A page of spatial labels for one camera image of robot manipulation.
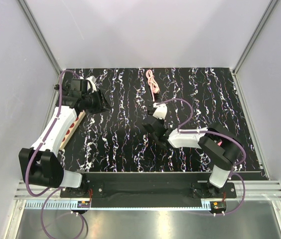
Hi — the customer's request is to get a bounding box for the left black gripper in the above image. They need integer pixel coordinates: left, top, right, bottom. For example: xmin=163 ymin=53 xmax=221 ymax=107
xmin=82 ymin=88 xmax=112 ymax=115

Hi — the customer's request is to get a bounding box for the pink power cord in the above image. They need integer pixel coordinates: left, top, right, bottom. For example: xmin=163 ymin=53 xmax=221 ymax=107
xmin=145 ymin=69 xmax=160 ymax=102

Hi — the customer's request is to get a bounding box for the pink charger plug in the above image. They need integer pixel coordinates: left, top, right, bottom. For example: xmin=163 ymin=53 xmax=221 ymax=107
xmin=147 ymin=104 xmax=157 ymax=116

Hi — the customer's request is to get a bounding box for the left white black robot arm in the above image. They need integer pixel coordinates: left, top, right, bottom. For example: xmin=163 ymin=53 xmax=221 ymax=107
xmin=18 ymin=76 xmax=111 ymax=197

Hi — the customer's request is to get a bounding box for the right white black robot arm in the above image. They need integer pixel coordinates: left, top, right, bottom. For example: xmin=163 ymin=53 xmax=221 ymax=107
xmin=142 ymin=116 xmax=246 ymax=198

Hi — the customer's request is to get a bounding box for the beige red power strip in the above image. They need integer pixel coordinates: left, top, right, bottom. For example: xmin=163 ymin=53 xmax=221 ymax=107
xmin=59 ymin=111 xmax=86 ymax=150

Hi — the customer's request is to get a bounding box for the black marbled mat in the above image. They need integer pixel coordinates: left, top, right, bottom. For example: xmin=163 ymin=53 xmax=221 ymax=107
xmin=57 ymin=67 xmax=261 ymax=173

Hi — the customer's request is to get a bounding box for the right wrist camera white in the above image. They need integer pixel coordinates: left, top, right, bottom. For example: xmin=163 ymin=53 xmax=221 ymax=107
xmin=152 ymin=103 xmax=167 ymax=120

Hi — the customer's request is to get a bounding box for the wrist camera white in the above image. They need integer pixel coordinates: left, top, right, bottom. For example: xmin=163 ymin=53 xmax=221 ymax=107
xmin=86 ymin=76 xmax=97 ymax=94
xmin=152 ymin=103 xmax=167 ymax=120

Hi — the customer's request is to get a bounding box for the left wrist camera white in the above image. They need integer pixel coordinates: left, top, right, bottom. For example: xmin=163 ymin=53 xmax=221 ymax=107
xmin=86 ymin=76 xmax=97 ymax=94

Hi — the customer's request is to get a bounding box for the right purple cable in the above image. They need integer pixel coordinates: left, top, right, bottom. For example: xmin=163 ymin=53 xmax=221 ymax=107
xmin=159 ymin=98 xmax=247 ymax=216

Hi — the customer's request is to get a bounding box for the purple cable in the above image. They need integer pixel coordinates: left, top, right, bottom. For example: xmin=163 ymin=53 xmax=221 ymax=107
xmin=24 ymin=69 xmax=90 ymax=237
xmin=159 ymin=98 xmax=247 ymax=216

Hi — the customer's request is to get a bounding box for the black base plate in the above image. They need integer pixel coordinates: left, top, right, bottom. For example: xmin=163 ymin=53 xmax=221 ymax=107
xmin=60 ymin=174 xmax=237 ymax=199

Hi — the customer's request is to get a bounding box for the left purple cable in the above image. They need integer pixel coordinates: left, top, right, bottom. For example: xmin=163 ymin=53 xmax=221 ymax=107
xmin=24 ymin=69 xmax=90 ymax=237

